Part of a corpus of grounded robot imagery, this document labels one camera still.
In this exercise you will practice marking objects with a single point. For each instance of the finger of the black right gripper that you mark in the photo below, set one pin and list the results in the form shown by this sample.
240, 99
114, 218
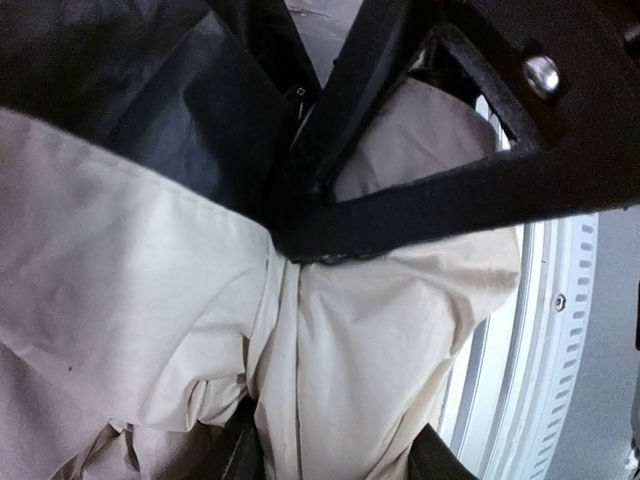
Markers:
563, 79

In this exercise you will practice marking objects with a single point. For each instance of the beige folding umbrella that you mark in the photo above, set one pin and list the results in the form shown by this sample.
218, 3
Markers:
149, 327

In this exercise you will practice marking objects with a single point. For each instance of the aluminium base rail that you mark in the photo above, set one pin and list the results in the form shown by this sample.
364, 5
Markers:
510, 389

